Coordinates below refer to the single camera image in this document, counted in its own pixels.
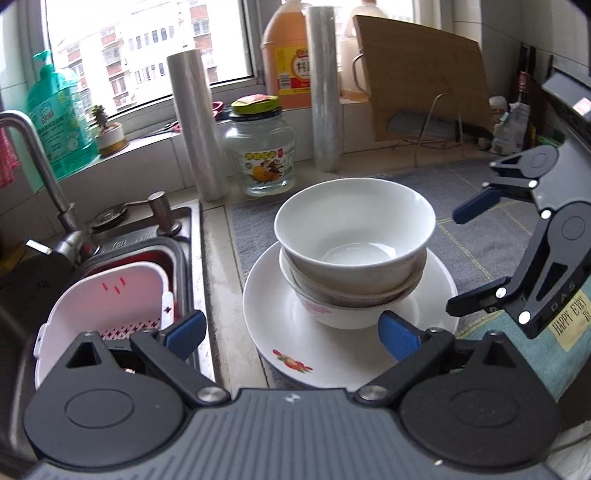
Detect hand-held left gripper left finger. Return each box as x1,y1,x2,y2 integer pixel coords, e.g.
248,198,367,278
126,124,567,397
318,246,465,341
65,309,232,407

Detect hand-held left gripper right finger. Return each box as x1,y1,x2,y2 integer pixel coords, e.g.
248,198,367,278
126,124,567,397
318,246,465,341
355,310,513,407

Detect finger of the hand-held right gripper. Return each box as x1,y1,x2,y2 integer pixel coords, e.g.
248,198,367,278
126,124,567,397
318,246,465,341
445,209,591,340
452,154,539,225

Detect white pink flower bowl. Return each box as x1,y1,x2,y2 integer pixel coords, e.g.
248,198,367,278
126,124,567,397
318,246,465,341
278,242,428,309

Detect white fruit print plate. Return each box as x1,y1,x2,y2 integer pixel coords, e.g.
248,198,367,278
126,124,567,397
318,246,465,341
243,240,460,391

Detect grey checked towel mat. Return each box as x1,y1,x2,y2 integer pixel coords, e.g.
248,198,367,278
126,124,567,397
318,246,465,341
226,159,591,402

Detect stainless steel sink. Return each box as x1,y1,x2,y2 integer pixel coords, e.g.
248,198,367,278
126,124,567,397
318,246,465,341
0,203,220,462

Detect white blue seasoning bag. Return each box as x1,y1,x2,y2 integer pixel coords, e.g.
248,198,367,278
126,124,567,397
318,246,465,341
489,95,532,155

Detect red plastic basin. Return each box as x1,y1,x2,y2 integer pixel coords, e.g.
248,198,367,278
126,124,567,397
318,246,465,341
78,249,178,296

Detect white plastic basket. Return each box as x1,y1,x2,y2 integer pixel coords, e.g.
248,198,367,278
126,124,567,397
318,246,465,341
34,261,177,391

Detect dark sauce bottle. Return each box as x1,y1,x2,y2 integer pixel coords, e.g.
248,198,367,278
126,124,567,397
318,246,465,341
517,44,539,139

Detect bamboo cutting board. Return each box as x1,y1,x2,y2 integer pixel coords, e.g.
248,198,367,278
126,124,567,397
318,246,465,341
353,15,493,142

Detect clear plastic wrap roll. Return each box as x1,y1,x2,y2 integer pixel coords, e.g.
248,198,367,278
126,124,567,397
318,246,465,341
306,6,345,174
166,48,230,202

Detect pale oil bottle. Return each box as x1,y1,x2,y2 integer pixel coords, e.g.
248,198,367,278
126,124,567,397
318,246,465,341
338,0,386,99

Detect glass jar with green lid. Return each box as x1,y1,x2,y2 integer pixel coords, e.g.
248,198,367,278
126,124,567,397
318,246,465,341
223,95,297,197

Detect small potted plant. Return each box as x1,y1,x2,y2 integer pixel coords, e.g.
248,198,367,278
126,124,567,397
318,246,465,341
89,105,129,158

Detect metal kitchen faucet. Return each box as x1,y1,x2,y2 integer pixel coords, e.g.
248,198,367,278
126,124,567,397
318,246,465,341
0,111,100,266

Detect green detergent bottle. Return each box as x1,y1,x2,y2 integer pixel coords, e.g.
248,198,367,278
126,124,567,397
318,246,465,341
25,50,100,183

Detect orange cooking oil bottle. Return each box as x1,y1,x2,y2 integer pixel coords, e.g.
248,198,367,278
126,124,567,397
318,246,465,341
261,0,343,110

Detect pink cloth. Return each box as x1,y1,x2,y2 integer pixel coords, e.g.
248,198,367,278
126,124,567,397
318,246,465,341
0,127,21,189

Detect window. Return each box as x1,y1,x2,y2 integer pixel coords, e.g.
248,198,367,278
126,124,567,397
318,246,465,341
41,0,419,116

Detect metal wire rack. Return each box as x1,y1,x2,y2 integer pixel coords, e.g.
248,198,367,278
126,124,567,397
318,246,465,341
392,92,468,168

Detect black handled kitchen knife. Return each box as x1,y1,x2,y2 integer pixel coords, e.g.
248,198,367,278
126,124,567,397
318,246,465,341
387,111,494,140

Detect red handled scissors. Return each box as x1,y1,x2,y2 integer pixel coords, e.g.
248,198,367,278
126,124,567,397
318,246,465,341
139,119,182,139

